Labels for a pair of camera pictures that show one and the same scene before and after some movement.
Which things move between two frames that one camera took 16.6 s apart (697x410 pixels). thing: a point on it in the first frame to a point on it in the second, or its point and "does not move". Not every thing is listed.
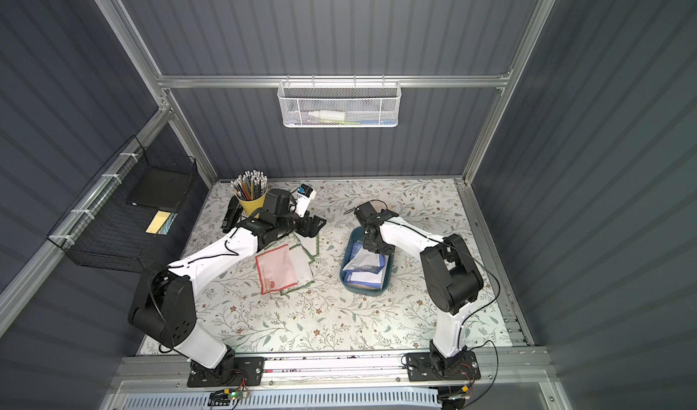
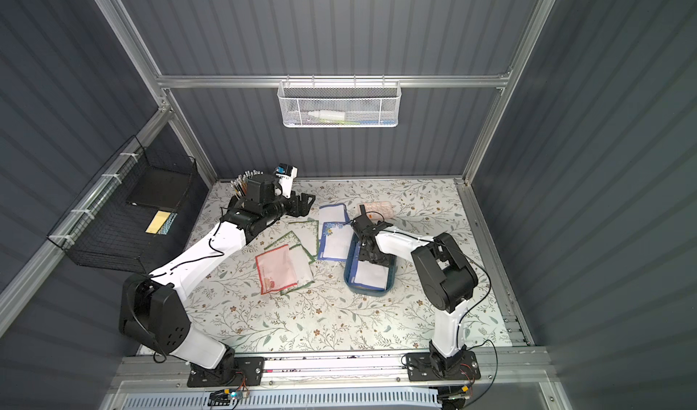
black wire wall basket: x=139 y=218 does not move
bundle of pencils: x=250 y=185 does not move
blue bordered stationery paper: x=364 y=266 to x=334 y=213
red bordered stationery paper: x=275 y=269 does not move
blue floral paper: x=366 y=279 to x=335 y=240
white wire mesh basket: x=339 y=104 does not move
